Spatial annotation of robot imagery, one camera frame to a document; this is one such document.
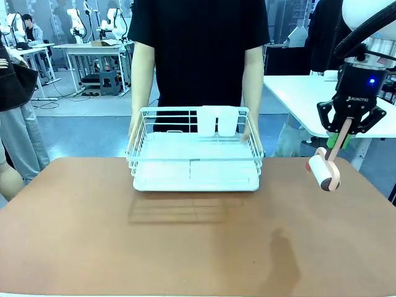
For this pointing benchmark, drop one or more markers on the pink lint roller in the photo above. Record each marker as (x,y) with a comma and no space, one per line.
(318,168)

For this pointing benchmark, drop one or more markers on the black panel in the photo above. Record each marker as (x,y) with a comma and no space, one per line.
(286,60)

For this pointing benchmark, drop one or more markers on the person's left forearm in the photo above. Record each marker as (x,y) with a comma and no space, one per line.
(252,80)

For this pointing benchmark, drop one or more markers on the small white object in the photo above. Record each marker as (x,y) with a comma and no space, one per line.
(331,75)

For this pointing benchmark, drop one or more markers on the white background desk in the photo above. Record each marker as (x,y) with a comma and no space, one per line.
(37,47)

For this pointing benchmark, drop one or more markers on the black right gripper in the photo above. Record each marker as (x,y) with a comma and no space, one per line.
(355,89)

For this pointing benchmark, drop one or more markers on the brown cardboard box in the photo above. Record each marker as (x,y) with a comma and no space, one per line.
(103,43)

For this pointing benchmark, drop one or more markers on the white side table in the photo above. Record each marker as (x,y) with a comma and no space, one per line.
(297,92)

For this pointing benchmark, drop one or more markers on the black cap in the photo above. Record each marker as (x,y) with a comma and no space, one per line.
(22,46)

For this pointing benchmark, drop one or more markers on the person's black T-shirt torso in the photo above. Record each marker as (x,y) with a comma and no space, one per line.
(198,46)

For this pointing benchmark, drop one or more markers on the white plastic cutlery cup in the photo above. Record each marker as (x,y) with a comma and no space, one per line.
(206,122)
(227,122)

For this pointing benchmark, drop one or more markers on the bystander with black apron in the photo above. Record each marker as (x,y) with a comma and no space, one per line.
(12,86)

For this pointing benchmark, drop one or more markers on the person's left hand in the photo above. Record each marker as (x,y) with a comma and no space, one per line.
(252,131)

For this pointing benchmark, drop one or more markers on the bystander's bare forearm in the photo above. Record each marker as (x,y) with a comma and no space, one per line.
(10,182)

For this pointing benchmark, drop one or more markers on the grey step stool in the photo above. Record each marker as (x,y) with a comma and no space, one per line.
(108,82)

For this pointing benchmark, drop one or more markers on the white background machine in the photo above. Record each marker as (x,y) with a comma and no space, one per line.
(297,37)

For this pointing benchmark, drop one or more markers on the white drip tray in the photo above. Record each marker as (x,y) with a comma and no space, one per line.
(185,185)

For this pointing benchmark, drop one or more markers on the grey trousers legs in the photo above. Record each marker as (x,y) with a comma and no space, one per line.
(289,142)

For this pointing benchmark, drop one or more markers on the person's right forearm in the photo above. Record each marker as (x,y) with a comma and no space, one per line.
(142,80)

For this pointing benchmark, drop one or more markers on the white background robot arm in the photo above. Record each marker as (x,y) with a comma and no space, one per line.
(116,26)
(10,24)
(75,21)

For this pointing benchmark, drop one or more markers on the white background work table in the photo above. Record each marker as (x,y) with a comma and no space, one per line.
(77,46)

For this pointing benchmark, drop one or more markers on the person's right hand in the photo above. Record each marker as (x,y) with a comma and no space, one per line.
(134,133)

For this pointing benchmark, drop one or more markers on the bystander in black coat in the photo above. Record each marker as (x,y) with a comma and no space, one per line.
(321,37)

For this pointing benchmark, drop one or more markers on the seated man in grey jacket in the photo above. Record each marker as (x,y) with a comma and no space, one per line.
(32,32)

